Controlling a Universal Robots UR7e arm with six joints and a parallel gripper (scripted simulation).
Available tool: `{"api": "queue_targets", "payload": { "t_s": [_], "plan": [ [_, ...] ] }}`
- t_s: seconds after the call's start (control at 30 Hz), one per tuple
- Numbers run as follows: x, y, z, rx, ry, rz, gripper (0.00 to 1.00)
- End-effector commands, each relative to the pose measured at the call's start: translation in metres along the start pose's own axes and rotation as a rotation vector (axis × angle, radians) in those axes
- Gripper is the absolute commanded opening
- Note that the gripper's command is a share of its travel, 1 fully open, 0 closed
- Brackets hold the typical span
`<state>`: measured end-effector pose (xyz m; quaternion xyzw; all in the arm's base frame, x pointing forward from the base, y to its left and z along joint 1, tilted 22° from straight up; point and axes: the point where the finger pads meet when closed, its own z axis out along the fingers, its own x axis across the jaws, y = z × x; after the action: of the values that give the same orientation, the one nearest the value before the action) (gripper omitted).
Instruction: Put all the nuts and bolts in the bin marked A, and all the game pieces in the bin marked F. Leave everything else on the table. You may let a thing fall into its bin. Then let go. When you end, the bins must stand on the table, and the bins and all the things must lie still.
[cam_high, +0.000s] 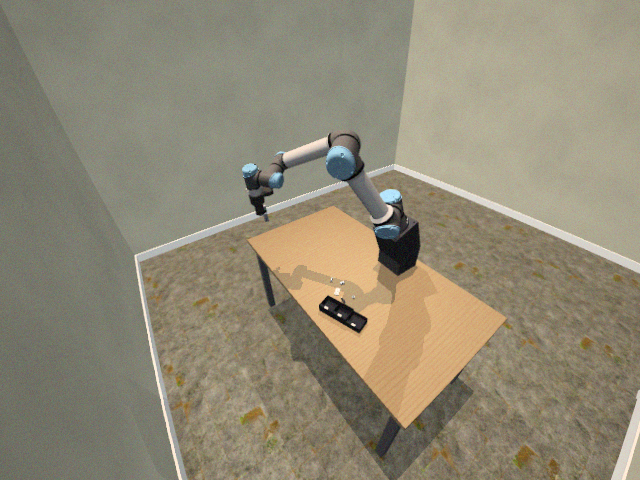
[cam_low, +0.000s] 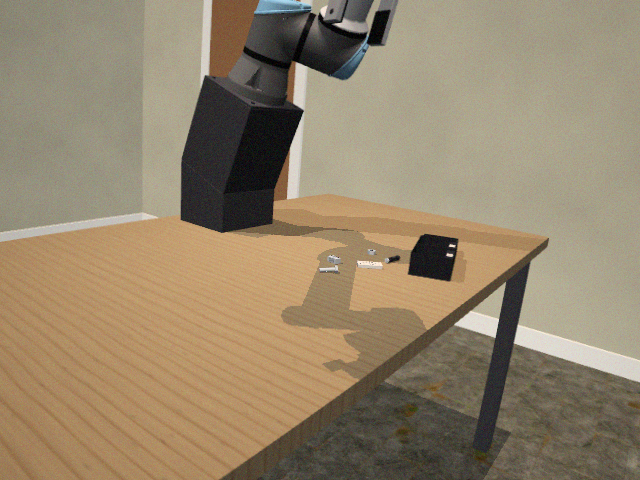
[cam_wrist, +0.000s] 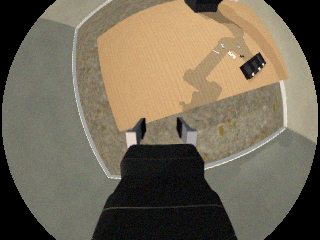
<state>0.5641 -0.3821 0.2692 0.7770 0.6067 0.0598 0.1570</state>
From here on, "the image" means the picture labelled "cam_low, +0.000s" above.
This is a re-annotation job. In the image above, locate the white domino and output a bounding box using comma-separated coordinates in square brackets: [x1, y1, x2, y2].
[357, 261, 382, 269]

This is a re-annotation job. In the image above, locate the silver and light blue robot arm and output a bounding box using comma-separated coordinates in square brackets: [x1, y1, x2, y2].
[225, 0, 374, 106]

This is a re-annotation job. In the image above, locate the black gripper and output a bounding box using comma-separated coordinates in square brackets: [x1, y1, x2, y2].
[323, 0, 398, 46]

